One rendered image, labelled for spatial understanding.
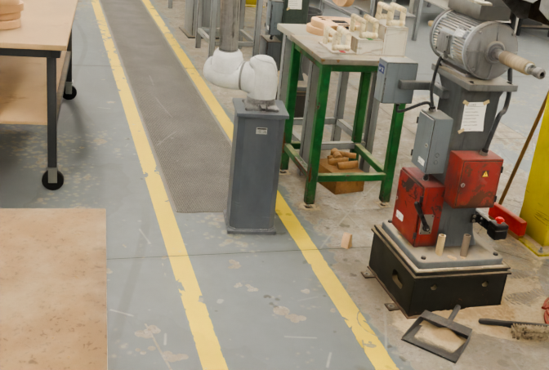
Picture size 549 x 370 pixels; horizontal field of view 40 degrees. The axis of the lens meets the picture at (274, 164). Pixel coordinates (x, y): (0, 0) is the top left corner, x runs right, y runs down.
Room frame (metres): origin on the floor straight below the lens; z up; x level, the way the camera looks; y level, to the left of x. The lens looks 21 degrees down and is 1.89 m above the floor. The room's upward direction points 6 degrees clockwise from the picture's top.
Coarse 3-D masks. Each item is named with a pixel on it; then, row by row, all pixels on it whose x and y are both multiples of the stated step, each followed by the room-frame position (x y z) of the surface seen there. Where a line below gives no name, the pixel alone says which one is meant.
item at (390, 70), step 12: (384, 60) 3.46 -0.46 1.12; (396, 60) 3.47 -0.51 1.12; (408, 60) 3.49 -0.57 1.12; (384, 72) 3.44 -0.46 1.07; (396, 72) 3.44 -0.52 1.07; (408, 72) 3.46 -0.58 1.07; (384, 84) 3.42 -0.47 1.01; (396, 84) 3.44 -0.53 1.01; (384, 96) 3.42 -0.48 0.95; (396, 96) 3.44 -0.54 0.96; (408, 96) 3.46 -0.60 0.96; (396, 108) 3.50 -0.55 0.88; (408, 108) 3.45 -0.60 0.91
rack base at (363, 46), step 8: (352, 32) 4.56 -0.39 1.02; (368, 32) 4.62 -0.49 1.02; (344, 40) 4.57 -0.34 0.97; (352, 40) 4.45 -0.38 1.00; (360, 40) 4.37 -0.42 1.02; (368, 40) 4.38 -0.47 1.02; (376, 40) 4.40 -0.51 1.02; (352, 48) 4.43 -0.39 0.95; (360, 48) 4.37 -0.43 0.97; (368, 48) 4.39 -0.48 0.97; (376, 48) 4.40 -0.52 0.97
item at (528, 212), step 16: (544, 112) 4.19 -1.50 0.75; (544, 128) 4.16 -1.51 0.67; (544, 144) 4.13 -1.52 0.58; (544, 160) 4.10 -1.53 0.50; (544, 176) 4.07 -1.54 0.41; (528, 192) 4.17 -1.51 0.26; (544, 192) 4.04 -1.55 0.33; (528, 208) 4.14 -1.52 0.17; (544, 208) 4.00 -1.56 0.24; (528, 224) 4.10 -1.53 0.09; (544, 224) 3.97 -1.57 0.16; (544, 240) 3.95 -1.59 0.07
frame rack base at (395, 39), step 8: (368, 24) 4.66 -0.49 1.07; (384, 24) 4.50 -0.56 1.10; (384, 32) 4.42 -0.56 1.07; (392, 32) 4.42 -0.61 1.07; (400, 32) 4.44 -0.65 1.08; (384, 40) 4.41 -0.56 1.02; (392, 40) 4.43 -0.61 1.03; (400, 40) 4.44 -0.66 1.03; (384, 48) 4.41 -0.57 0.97; (392, 48) 4.43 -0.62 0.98; (400, 48) 4.44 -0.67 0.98
